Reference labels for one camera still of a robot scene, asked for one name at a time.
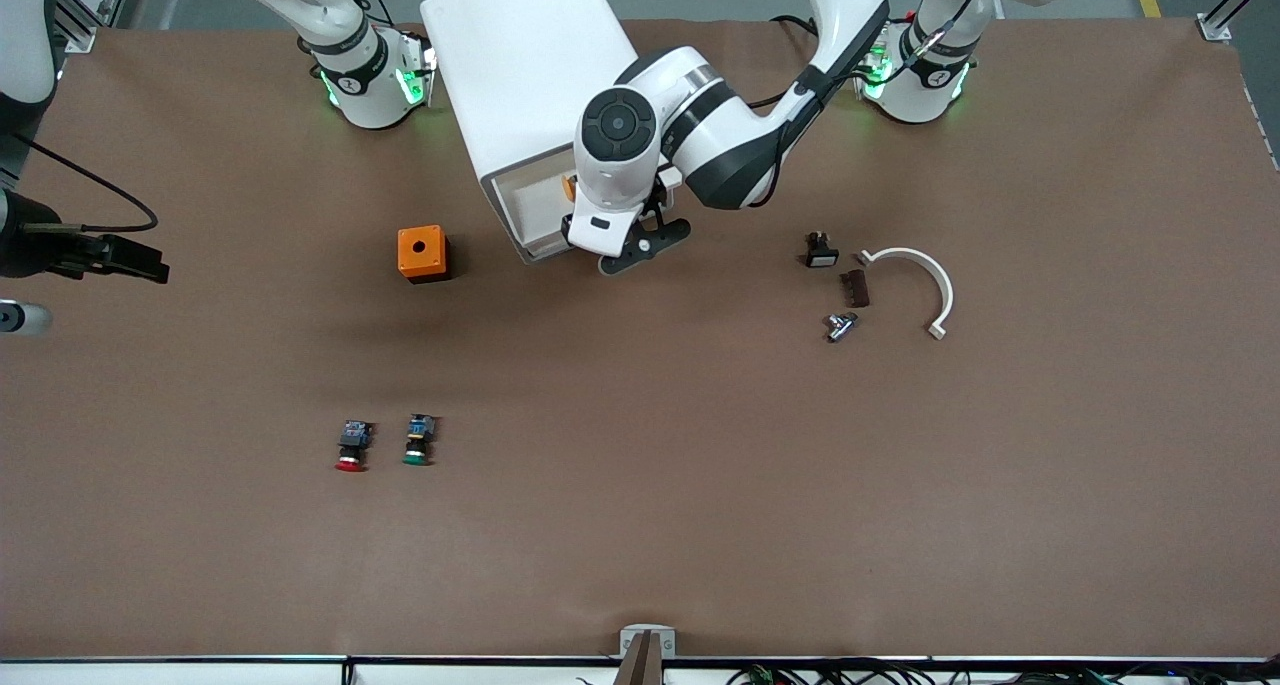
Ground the white plastic drawer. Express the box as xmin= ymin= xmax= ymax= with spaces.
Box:
xmin=497 ymin=150 xmax=601 ymax=261

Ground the white drawer cabinet housing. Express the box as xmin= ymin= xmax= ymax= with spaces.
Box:
xmin=420 ymin=0 xmax=641 ymax=266

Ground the red mushroom push button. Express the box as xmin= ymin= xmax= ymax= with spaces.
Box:
xmin=334 ymin=420 xmax=375 ymax=473

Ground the green mushroom push button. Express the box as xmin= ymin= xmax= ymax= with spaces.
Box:
xmin=402 ymin=414 xmax=439 ymax=467

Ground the brown table cover sheet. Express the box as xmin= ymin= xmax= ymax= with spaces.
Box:
xmin=0 ymin=15 xmax=1280 ymax=661

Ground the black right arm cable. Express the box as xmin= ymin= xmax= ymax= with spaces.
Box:
xmin=8 ymin=131 xmax=160 ymax=234

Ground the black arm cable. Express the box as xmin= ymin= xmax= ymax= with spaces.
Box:
xmin=745 ymin=0 xmax=996 ymax=211
xmin=8 ymin=131 xmax=160 ymax=234

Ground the aluminium frame profile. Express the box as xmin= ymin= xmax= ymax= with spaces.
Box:
xmin=55 ymin=0 xmax=136 ymax=54

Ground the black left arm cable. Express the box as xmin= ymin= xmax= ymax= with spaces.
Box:
xmin=745 ymin=0 xmax=996 ymax=211

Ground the orange button enclosure box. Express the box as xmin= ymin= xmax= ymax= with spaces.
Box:
xmin=397 ymin=225 xmax=452 ymax=285

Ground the black base power cable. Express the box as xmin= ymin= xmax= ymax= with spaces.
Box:
xmin=768 ymin=13 xmax=831 ymax=44

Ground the white curved plastic bracket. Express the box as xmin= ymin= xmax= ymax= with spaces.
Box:
xmin=857 ymin=247 xmax=955 ymax=342

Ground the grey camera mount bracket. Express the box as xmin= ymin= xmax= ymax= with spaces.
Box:
xmin=619 ymin=625 xmax=677 ymax=661

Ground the white table edge rail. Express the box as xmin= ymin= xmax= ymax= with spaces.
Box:
xmin=0 ymin=655 xmax=1280 ymax=685

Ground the black cable bundle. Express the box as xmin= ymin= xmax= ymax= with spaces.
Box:
xmin=725 ymin=658 xmax=1280 ymax=685

